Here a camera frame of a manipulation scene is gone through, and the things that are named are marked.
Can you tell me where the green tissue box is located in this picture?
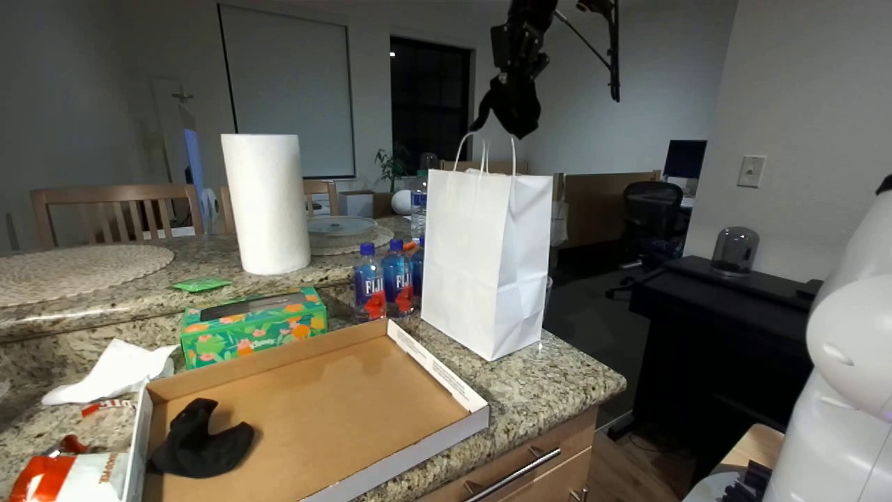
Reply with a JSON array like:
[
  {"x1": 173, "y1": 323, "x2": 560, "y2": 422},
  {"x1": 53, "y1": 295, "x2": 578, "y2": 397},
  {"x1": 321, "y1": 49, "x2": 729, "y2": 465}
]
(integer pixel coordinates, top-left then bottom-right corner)
[{"x1": 177, "y1": 284, "x2": 332, "y2": 373}]

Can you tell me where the computer monitor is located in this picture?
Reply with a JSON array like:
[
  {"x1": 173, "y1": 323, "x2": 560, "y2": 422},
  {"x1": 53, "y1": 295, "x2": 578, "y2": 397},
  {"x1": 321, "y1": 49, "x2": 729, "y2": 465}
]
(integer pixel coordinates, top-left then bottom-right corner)
[{"x1": 659, "y1": 137, "x2": 711, "y2": 185}]

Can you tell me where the crumpled white napkin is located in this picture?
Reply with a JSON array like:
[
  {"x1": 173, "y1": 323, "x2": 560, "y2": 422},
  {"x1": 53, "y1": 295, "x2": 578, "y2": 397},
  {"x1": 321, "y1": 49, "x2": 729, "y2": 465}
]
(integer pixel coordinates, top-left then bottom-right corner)
[{"x1": 38, "y1": 334, "x2": 177, "y2": 406}]

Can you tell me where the black desk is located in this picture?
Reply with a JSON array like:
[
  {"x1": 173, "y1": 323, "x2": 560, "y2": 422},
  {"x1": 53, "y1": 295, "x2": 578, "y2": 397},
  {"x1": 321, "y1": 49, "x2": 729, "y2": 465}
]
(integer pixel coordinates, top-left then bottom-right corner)
[{"x1": 626, "y1": 256, "x2": 827, "y2": 448}]

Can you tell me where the flat green packet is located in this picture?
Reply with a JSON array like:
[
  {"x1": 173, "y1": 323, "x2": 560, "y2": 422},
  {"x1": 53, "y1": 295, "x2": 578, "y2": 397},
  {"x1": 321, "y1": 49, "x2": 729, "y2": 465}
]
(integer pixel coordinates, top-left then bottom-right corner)
[{"x1": 169, "y1": 277, "x2": 231, "y2": 295}]

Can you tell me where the grey glass jar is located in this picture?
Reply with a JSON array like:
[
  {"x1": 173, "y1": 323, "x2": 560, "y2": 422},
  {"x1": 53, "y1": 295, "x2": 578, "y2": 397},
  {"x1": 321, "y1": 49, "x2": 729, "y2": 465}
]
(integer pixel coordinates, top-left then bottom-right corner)
[{"x1": 707, "y1": 222, "x2": 761, "y2": 272}]

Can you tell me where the small potted plant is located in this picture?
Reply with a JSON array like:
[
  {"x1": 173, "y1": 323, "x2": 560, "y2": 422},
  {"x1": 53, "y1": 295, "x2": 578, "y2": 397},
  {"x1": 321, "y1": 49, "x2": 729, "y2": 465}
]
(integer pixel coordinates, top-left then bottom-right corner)
[{"x1": 372, "y1": 146, "x2": 414, "y2": 193}]

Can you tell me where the white projector screen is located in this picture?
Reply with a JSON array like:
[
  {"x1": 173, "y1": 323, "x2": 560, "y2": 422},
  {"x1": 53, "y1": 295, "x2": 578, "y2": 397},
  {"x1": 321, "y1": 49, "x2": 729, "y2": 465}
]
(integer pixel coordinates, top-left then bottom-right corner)
[{"x1": 217, "y1": 0, "x2": 358, "y2": 180}]

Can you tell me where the white paper bag with handles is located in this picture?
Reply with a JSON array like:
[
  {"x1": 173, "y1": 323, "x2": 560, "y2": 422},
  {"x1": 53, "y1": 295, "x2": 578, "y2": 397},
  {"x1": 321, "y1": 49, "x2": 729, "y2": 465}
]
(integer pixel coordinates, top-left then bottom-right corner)
[{"x1": 417, "y1": 127, "x2": 555, "y2": 362}]

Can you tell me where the clear plastic water bottle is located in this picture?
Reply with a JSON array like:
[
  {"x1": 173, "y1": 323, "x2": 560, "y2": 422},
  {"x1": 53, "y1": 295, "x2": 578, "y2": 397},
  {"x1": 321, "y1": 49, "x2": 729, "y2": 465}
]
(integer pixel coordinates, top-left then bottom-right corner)
[{"x1": 407, "y1": 180, "x2": 431, "y2": 240}]

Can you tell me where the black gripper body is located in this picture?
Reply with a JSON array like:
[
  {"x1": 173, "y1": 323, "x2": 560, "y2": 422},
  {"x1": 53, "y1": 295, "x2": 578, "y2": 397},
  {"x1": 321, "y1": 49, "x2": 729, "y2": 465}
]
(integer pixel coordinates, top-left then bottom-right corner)
[{"x1": 486, "y1": 0, "x2": 560, "y2": 59}]

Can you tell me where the white paper towel roll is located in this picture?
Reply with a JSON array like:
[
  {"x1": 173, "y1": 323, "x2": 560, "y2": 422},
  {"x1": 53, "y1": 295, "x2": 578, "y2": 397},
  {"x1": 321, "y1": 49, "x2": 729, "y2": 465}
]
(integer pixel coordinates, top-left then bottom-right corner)
[{"x1": 217, "y1": 132, "x2": 315, "y2": 277}]

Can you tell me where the black office chair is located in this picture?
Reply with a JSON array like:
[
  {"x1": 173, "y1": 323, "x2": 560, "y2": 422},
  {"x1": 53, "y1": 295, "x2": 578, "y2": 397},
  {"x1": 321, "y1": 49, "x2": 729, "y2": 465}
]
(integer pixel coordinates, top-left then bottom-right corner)
[{"x1": 606, "y1": 178, "x2": 687, "y2": 300}]

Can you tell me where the round grey plate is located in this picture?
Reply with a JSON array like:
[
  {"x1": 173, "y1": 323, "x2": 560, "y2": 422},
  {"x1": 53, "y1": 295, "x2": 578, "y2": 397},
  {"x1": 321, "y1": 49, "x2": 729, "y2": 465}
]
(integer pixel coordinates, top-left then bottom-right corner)
[{"x1": 305, "y1": 214, "x2": 399, "y2": 256}]

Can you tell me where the wooden counter cabinet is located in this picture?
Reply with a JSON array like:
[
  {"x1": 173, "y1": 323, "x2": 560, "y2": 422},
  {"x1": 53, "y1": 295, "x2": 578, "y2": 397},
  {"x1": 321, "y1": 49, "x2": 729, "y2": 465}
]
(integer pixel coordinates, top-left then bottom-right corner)
[{"x1": 414, "y1": 406, "x2": 602, "y2": 502}]

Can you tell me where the red and white chip bag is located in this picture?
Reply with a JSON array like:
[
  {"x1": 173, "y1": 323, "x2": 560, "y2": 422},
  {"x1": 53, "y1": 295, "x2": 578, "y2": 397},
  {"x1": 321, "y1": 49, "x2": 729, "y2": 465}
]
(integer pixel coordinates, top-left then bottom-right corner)
[{"x1": 4, "y1": 443, "x2": 137, "y2": 502}]

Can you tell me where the shallow cardboard box tray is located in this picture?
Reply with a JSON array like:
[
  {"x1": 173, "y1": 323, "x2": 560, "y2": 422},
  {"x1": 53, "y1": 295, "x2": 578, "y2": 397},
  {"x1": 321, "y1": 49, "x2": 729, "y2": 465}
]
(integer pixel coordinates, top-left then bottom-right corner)
[{"x1": 127, "y1": 314, "x2": 493, "y2": 502}]

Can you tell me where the wall cross ornament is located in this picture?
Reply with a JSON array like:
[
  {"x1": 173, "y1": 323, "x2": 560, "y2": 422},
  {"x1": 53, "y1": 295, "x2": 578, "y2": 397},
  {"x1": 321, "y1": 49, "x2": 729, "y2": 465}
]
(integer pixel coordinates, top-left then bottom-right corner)
[{"x1": 167, "y1": 81, "x2": 199, "y2": 108}]

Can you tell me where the Fiji water bottle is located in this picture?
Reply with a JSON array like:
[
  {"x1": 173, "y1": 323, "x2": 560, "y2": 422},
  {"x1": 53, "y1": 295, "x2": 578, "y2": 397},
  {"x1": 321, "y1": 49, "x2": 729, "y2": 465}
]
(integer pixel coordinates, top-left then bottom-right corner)
[
  {"x1": 351, "y1": 240, "x2": 388, "y2": 321},
  {"x1": 381, "y1": 233, "x2": 414, "y2": 317},
  {"x1": 404, "y1": 232, "x2": 425, "y2": 309}
]

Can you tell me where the wooden sideboard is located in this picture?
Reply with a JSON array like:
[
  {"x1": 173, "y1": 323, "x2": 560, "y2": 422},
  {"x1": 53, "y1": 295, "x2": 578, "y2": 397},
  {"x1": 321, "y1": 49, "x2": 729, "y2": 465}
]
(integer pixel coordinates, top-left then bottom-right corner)
[{"x1": 555, "y1": 171, "x2": 658, "y2": 247}]

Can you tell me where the white light switch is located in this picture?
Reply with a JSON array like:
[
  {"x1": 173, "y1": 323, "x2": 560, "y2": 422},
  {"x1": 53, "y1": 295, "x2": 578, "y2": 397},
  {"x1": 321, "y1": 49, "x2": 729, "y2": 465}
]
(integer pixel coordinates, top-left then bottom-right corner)
[{"x1": 736, "y1": 150, "x2": 767, "y2": 193}]

